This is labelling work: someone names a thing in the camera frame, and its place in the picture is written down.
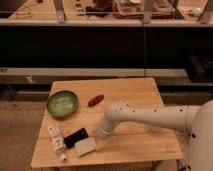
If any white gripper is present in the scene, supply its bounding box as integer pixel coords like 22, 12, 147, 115
90, 117, 119, 149

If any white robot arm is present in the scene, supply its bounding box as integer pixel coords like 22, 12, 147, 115
96, 100, 213, 171

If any black rectangular block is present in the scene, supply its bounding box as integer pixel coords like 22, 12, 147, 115
64, 128, 89, 149

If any wooden table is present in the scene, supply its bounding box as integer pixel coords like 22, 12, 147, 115
30, 77, 184, 169

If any white tube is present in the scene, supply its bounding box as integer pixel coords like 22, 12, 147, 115
47, 123, 67, 161

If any red sausage toy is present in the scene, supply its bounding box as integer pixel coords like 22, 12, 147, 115
88, 95, 104, 107

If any green bowl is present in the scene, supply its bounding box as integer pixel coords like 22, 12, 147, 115
46, 90, 78, 118

